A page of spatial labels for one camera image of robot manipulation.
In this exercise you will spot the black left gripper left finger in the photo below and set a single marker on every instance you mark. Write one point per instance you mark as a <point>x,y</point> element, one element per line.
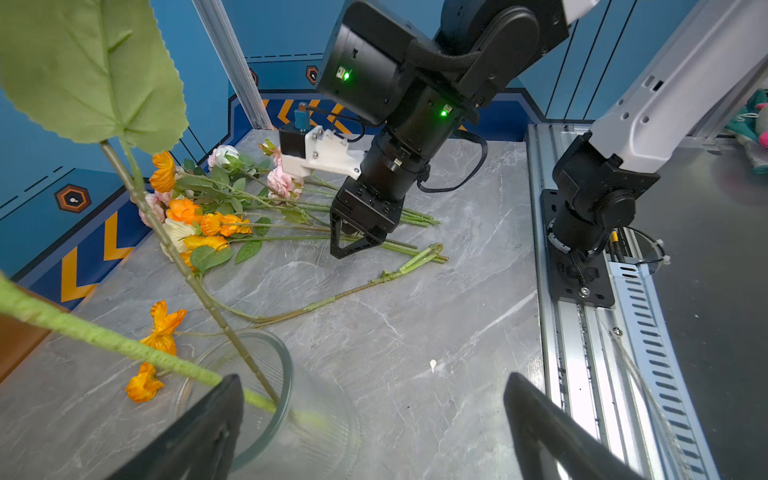
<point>199,445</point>

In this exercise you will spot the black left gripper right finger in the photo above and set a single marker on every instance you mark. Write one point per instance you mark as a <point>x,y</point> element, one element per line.
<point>538,425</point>

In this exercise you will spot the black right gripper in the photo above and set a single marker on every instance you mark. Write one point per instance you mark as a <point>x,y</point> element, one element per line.
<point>364,210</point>

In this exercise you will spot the orange poppy flower stem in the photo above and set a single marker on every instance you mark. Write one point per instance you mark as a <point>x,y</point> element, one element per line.
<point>145,385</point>

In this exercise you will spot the clear ribbed glass vase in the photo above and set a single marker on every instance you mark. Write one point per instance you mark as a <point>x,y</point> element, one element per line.
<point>314,433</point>

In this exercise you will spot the white ranunculus flower stem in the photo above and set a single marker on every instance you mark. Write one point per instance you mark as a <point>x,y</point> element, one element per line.
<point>91,71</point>

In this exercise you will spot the pink rose flower stem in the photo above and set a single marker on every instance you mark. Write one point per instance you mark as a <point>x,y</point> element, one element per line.
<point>279,184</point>

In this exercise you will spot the small orange flower stem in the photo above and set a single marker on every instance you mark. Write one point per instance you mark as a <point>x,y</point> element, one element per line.
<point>198,209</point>

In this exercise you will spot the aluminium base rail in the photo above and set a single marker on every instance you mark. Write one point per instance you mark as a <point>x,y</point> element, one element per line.
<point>613,369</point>

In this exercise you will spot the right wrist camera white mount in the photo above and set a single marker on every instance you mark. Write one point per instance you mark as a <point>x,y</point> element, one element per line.
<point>305,149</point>

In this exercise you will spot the aluminium corner post right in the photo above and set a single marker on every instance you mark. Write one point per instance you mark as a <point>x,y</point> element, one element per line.
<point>217,25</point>

